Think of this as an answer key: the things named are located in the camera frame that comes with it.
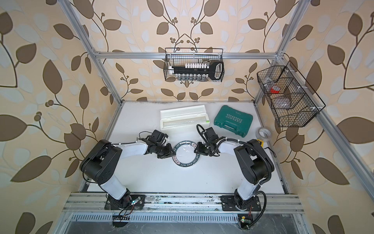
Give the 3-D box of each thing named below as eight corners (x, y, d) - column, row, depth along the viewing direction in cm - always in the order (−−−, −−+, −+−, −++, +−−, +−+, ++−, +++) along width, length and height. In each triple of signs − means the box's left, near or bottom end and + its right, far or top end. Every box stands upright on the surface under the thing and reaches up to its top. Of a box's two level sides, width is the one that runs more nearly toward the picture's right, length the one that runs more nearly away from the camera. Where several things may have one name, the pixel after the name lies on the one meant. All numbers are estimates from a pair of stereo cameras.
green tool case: (211, 125, 108) (212, 121, 104) (222, 107, 119) (222, 103, 115) (245, 139, 100) (248, 135, 96) (253, 119, 111) (255, 115, 107)
